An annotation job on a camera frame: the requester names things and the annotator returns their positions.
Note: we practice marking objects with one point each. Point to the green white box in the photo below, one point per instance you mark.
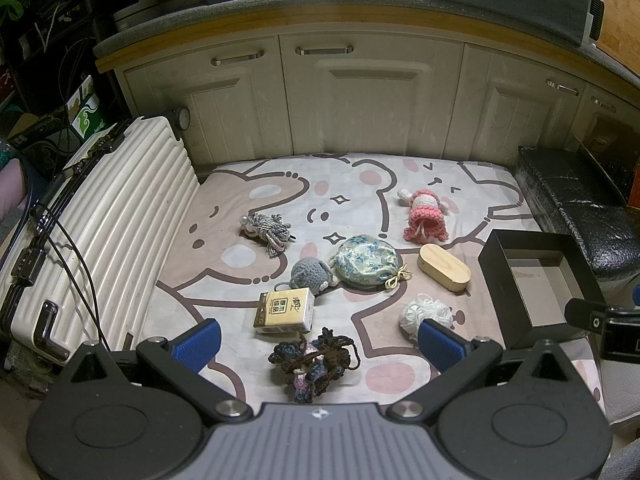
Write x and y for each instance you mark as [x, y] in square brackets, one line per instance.
[83, 110]

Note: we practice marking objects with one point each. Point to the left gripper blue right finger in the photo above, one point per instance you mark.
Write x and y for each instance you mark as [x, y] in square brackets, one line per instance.
[441, 346]

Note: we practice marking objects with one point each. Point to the oval wooden box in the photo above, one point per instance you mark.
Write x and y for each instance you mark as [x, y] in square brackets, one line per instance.
[444, 268]

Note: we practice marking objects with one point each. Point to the grey crochet mouse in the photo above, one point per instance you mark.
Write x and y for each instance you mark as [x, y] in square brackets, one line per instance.
[312, 273]

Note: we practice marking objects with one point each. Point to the yellow tissue pack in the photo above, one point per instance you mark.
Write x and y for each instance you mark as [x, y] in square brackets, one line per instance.
[285, 311]

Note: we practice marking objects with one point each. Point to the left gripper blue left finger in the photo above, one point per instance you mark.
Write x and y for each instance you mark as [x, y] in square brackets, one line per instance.
[196, 347]

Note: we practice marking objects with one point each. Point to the blue floral silk pouch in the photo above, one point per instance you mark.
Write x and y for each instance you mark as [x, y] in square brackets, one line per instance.
[364, 262]

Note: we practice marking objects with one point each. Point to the cream cabinet front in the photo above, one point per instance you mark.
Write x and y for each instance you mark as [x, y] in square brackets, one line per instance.
[364, 78]

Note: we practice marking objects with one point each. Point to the cream ribbed suitcase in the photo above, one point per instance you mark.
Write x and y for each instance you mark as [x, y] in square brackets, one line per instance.
[86, 262]

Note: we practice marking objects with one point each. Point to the black gift box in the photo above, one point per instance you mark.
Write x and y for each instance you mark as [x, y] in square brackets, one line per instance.
[531, 277]

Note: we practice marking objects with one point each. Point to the suitcase wheel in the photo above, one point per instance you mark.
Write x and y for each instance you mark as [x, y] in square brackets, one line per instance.
[181, 118]

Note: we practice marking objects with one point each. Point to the pink white crochet doll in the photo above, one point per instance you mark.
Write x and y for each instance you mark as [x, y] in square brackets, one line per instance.
[426, 221]

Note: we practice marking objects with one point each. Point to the white yarn pom-pom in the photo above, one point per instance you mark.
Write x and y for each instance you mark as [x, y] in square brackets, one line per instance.
[422, 308]

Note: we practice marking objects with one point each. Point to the dark brown crochet bundle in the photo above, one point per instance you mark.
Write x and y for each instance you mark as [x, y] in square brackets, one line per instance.
[311, 366]

